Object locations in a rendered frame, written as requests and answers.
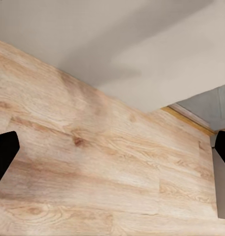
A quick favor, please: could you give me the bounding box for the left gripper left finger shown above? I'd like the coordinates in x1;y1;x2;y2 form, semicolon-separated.
0;131;20;181

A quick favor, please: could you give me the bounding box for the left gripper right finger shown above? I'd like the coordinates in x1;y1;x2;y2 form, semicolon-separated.
215;130;225;162

